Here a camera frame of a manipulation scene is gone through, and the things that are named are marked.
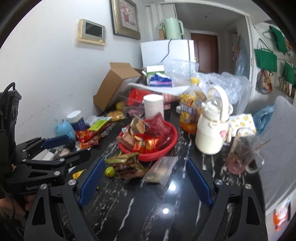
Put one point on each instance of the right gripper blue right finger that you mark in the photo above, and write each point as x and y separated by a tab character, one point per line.
201	180

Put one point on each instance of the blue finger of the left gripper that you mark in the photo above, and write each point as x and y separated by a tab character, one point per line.
76	158
51	143

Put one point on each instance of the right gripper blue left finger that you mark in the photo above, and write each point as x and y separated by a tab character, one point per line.
89	180

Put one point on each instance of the yellow snack packet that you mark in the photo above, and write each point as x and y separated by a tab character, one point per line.
77	174

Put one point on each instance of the green yellow lollipop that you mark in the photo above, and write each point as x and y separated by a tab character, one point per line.
110	172

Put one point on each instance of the blue round gadget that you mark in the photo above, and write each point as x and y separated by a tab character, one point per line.
64	128

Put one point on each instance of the red snack packets pile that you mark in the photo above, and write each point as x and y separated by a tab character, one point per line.
87	139

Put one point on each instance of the lime green packet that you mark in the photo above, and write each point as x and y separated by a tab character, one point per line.
98	125

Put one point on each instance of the cereal snack bag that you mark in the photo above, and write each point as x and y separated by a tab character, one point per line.
127	166

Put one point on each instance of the clear plastic pouch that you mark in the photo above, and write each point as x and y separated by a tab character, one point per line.
160	172

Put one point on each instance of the glass mug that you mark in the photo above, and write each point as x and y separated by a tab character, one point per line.
245	149

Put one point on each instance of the cream white kettle jug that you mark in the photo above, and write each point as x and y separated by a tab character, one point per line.
213	124

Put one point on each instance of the red plastic basket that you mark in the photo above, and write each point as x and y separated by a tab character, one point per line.
161	152

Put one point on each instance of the red gold snack packet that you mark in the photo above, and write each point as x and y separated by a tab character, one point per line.
145	144

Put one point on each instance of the dark red snack bag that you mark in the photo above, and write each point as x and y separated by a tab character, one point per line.
157	128

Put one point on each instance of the clear plastic container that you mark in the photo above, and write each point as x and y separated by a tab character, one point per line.
131	107

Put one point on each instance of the iced tea bottle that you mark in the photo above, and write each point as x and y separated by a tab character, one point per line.
191	106

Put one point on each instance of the brown cardboard box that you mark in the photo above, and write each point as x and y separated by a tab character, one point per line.
116	83

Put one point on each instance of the white refrigerator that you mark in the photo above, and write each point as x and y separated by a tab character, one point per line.
162	52

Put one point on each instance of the framed picture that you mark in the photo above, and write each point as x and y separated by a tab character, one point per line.
125	19

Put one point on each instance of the green hanging bag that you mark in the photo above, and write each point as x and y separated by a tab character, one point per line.
265	58

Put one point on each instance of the brown door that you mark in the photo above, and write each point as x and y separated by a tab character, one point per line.
206	52

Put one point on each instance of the green electric kettle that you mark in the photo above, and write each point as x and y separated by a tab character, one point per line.
173	28

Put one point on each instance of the wall intercom panel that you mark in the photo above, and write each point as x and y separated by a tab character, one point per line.
91	33

